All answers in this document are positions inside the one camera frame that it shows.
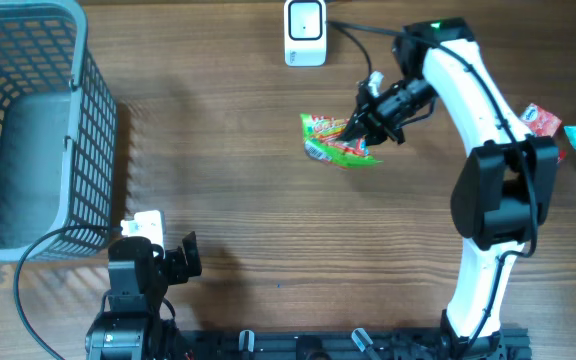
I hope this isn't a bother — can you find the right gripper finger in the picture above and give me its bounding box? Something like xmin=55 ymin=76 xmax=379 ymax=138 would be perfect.
xmin=365 ymin=128 xmax=405 ymax=146
xmin=338 ymin=117 xmax=368 ymax=142

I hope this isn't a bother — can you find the green Haribo candy bag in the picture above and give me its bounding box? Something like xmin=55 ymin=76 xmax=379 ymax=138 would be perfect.
xmin=300 ymin=113 xmax=381 ymax=169

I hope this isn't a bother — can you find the red white candy packet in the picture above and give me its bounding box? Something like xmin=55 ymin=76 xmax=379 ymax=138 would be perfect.
xmin=519 ymin=103 xmax=562 ymax=137

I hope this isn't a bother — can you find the grey plastic shopping basket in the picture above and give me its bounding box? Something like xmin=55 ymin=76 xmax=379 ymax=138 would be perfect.
xmin=0 ymin=0 xmax=119 ymax=262

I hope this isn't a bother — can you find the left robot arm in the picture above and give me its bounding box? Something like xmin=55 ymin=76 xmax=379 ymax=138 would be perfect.
xmin=85 ymin=232 xmax=202 ymax=360

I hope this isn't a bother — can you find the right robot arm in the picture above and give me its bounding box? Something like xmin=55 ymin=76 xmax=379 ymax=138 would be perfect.
xmin=341 ymin=18 xmax=559 ymax=359

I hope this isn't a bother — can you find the white barcode scanner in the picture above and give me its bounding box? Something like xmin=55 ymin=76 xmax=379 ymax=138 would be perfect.
xmin=283 ymin=0 xmax=327 ymax=67

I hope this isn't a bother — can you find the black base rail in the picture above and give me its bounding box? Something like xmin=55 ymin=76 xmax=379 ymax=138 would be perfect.
xmin=167 ymin=327 xmax=532 ymax=360

